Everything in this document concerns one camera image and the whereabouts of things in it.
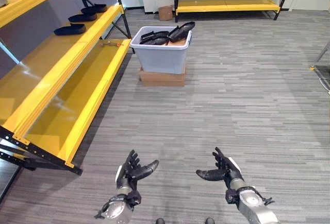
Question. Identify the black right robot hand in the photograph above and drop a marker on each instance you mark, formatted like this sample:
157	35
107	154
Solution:
223	170

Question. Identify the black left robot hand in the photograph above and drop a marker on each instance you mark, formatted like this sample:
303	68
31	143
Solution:
129	170

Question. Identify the flat brown cardboard box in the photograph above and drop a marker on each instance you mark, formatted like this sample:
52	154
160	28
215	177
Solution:
162	79

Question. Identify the grey plastic box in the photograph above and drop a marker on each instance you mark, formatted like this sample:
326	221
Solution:
161	56

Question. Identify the large yellow shelf rack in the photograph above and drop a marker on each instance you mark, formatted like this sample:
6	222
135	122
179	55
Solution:
59	74

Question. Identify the small brown cardboard box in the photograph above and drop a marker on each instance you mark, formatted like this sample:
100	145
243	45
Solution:
165	13

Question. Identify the small yellow shelf rack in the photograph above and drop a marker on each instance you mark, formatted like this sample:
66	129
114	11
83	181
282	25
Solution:
227	5

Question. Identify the dark right robot foot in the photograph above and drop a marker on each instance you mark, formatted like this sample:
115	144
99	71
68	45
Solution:
209	221

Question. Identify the dark robot foot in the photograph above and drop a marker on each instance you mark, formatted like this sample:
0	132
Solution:
209	221
160	221

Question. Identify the dark left robot foot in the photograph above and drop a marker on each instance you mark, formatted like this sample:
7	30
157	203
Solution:
160	221

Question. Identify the small orange-tipped tool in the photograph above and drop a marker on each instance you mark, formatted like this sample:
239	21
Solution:
111	44

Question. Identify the black sole-shaped part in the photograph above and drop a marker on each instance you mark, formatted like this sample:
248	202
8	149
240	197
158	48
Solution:
158	40
69	30
94	8
82	18

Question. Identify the brown cardboard sheet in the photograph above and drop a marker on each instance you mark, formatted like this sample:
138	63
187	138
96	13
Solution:
178	43

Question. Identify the ribbed black sole part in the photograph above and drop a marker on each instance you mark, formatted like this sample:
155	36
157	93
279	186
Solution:
147	35

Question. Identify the large glossy black sole part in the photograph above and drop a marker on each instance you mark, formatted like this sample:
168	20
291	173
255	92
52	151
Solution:
180	32

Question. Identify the round grey metal part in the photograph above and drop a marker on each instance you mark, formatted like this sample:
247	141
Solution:
2	0

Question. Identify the grey metal stand frame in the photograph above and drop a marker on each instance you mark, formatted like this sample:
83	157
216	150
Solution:
322	65

